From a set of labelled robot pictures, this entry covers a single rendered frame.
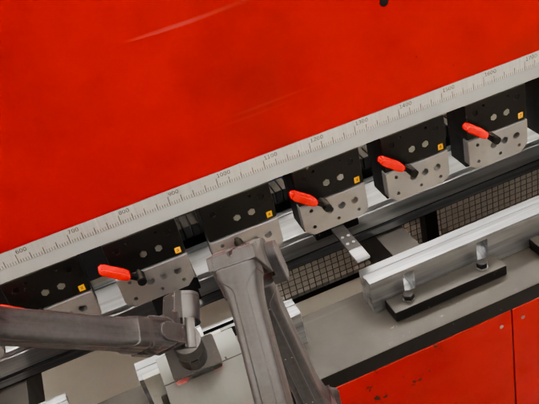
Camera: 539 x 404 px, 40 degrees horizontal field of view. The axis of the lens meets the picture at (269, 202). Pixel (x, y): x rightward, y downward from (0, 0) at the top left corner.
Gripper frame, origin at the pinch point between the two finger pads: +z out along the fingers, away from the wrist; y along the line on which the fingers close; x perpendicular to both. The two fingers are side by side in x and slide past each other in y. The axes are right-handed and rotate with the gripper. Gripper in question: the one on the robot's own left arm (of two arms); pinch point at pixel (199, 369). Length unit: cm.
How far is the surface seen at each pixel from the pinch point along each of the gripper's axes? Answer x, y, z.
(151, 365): -8.2, 9.7, 9.5
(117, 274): -16.0, 7.8, -23.1
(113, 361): -67, 35, 150
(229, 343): -4.2, -8.1, 3.8
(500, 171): -28, -95, 25
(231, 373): 3.3, -6.0, -0.2
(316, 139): -25, -38, -29
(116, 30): -40, -8, -59
